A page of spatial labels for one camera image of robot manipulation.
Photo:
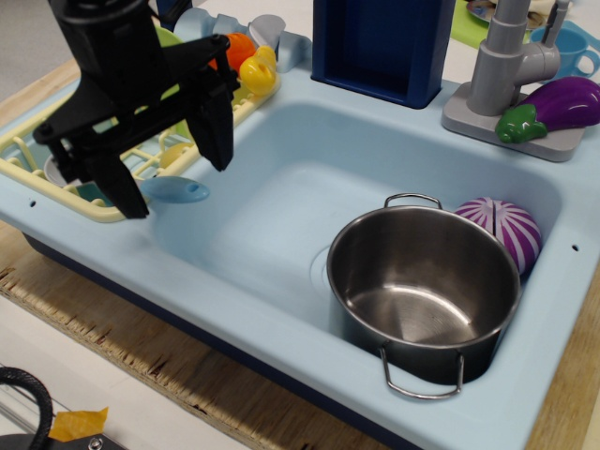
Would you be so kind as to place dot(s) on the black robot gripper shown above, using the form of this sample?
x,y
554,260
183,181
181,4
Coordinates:
x,y
90,131

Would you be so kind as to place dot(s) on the grey spoon with blue handle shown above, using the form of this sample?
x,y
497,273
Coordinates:
x,y
164,189

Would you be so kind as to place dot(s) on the stainless steel pot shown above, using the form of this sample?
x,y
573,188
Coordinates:
x,y
425,289

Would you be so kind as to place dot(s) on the yellow toy lemon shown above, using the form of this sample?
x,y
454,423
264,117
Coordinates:
x,y
172,154

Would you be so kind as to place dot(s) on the green toy plate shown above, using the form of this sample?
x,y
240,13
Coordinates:
x,y
154,84

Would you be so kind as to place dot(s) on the yellow toy duck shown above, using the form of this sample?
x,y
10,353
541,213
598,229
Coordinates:
x,y
259,72

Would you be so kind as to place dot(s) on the orange toy carrot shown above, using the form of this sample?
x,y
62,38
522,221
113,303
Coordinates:
x,y
240,51

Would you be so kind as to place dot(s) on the cream yellow dish rack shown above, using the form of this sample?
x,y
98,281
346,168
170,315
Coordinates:
x,y
22,159

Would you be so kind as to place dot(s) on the light blue toy sink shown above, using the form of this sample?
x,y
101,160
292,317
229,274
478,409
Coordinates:
x,y
248,264

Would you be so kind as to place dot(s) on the grey utensil in holder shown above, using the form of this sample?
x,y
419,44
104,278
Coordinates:
x,y
266,29

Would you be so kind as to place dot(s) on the dark blue plastic box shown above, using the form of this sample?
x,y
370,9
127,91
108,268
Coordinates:
x,y
387,49

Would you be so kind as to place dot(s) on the yellow tape piece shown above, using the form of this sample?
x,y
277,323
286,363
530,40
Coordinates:
x,y
71,426

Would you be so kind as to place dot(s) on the green mat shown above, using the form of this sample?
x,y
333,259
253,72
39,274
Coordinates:
x,y
466,28

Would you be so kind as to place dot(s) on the grey toy faucet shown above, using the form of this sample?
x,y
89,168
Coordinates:
x,y
505,63

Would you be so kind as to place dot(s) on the purple striped toy onion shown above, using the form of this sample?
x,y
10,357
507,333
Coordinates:
x,y
512,226

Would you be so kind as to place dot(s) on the purple toy eggplant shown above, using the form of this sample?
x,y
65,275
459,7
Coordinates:
x,y
567,103

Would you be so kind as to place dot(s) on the light blue toy cup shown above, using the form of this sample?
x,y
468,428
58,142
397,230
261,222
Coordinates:
x,y
579,52

